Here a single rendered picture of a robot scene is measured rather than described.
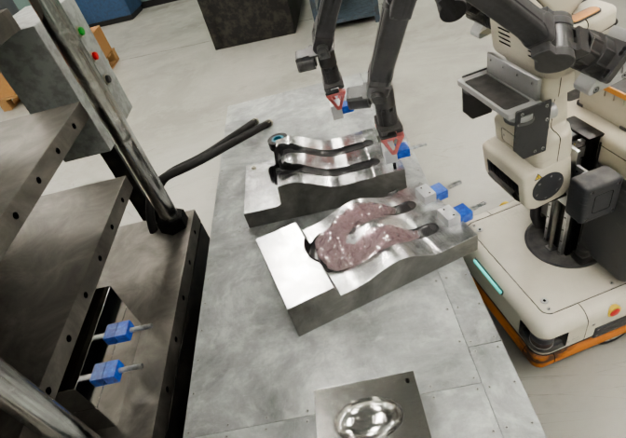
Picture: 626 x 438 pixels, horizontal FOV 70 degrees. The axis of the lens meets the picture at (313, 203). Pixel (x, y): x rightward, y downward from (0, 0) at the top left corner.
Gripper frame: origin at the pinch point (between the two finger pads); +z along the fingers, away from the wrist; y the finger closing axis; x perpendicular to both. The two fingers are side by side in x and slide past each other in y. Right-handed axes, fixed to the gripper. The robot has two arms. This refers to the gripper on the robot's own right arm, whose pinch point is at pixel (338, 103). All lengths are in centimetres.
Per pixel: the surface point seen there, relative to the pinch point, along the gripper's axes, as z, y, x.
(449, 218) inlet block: 8, 59, 20
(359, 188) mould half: 9.7, 36.3, -0.2
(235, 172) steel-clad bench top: 13.9, 4.1, -42.8
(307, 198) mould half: 8.6, 36.4, -15.8
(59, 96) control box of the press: -35, 17, -77
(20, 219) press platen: -32, 72, -66
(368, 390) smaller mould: 8, 99, -8
